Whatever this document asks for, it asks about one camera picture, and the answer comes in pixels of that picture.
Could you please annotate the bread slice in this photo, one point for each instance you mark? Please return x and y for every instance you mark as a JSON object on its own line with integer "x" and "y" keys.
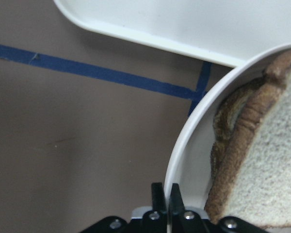
{"x": 253, "y": 181}
{"x": 225, "y": 119}

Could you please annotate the cream bear tray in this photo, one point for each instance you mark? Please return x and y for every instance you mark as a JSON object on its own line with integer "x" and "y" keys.
{"x": 226, "y": 32}

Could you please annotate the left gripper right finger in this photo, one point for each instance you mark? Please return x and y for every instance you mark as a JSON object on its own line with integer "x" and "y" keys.
{"x": 176, "y": 206}

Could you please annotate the cream round plate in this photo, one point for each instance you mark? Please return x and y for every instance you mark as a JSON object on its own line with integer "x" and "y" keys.
{"x": 189, "y": 165}

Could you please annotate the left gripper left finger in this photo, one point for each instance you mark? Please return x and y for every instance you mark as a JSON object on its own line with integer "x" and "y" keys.
{"x": 158, "y": 198}

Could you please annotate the bread slice on plate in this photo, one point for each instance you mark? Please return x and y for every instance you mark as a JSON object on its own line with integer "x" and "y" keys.
{"x": 225, "y": 119}

